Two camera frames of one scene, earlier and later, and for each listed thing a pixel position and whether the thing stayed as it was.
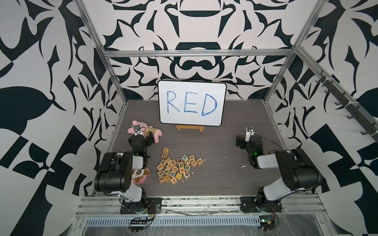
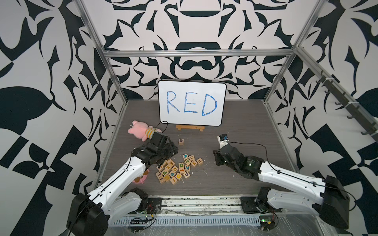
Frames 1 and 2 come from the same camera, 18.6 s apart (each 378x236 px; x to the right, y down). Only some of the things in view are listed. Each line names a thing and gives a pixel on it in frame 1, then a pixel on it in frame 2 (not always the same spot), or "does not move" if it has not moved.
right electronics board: (267, 222) does not move
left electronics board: (139, 221) does not move
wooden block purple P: (186, 174) does not move
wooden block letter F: (200, 161) does not move
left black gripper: (149, 140) to (171, 147)
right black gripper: (242, 142) to (216, 154)
